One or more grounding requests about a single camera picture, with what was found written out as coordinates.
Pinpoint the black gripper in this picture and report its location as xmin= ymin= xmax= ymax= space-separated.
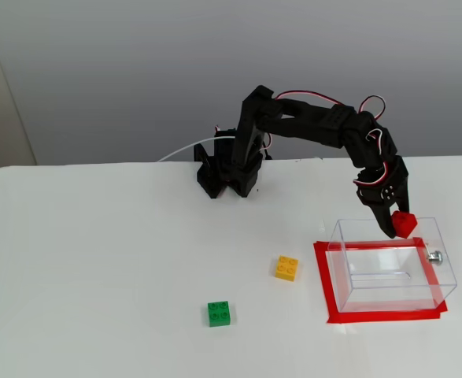
xmin=352 ymin=155 xmax=412 ymax=239

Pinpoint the red lego brick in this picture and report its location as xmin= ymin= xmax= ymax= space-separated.
xmin=391 ymin=210 xmax=418 ymax=239

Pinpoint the transparent plastic box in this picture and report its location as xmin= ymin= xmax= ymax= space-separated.
xmin=327 ymin=216 xmax=458 ymax=314

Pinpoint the yellow lego brick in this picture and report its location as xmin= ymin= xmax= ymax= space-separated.
xmin=273 ymin=255 xmax=300 ymax=282

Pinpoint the green lego brick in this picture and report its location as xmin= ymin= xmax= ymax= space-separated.
xmin=207 ymin=300 xmax=232 ymax=328

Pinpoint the black table clamp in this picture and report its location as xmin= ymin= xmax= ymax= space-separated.
xmin=193 ymin=143 xmax=213 ymax=176

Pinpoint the gripper servo wire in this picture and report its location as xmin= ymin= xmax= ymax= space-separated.
xmin=352 ymin=128 xmax=389 ymax=188

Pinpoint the red tape frame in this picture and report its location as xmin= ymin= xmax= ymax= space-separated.
xmin=312 ymin=236 xmax=449 ymax=324

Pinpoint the elbow servo wire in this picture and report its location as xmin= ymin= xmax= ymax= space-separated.
xmin=275 ymin=90 xmax=344 ymax=107

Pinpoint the white cable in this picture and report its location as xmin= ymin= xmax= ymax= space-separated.
xmin=157 ymin=135 xmax=238 ymax=162

